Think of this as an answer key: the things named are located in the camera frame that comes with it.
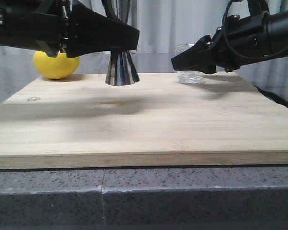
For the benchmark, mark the steel double jigger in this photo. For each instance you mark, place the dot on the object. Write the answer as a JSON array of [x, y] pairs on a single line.
[[121, 68]]

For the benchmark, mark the grey curtain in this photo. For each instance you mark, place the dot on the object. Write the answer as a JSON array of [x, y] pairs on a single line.
[[156, 24]]

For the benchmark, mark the wooden cutting board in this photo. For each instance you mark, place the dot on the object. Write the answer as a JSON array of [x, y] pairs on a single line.
[[82, 122]]

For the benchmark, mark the clear glass beaker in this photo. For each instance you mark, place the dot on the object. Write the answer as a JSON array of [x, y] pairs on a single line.
[[188, 77]]

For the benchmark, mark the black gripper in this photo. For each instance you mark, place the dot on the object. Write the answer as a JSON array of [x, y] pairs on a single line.
[[39, 25], [238, 42]]

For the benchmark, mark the yellow lemon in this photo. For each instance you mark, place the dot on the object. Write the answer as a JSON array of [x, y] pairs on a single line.
[[55, 68]]

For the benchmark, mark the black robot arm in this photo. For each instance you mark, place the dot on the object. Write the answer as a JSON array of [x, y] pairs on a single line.
[[277, 27]]

